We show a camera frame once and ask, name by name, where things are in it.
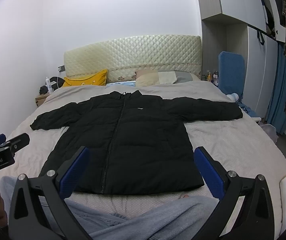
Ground person's legs in jeans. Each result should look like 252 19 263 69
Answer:
0 176 220 240

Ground black puffer jacket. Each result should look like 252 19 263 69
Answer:
30 89 244 196

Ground blue curtain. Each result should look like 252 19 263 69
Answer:
265 42 286 134

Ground grey bed blanket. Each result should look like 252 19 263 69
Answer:
1 79 286 220

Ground yellow pillow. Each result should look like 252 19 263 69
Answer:
62 69 108 87

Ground pink pillow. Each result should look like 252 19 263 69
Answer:
135 70 158 77

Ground light blue bed sheet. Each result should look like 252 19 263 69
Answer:
105 80 137 88

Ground beige pillow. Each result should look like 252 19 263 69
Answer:
136 72 161 87

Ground wooden nightstand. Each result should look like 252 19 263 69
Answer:
35 94 51 108

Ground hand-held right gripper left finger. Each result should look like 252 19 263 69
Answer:
8 146 93 240

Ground black bag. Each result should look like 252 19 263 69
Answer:
40 76 66 95

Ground blue cloth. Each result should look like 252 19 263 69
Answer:
239 105 258 117

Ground cream quilted headboard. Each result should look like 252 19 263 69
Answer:
63 35 202 84

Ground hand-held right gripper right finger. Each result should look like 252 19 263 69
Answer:
194 146 282 240

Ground row of small bottles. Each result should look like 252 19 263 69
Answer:
203 69 220 84

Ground blue cushion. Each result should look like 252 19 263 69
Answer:
217 51 246 103

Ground white cloth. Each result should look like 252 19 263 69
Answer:
227 92 240 103

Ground grey pillow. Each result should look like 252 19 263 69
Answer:
174 71 200 83

